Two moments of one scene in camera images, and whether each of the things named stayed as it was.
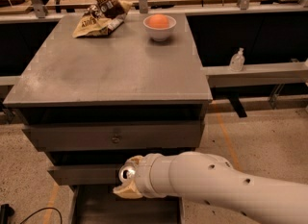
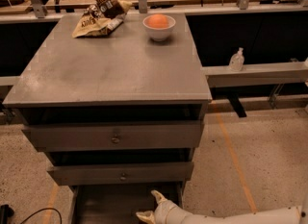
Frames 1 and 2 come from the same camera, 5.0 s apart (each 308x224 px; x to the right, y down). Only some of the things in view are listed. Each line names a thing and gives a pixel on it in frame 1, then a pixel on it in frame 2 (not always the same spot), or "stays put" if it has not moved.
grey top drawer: [115, 136] stays put
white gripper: [144, 176] → [166, 211]
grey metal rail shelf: [222, 76] stays put
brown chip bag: [104, 16] stays put
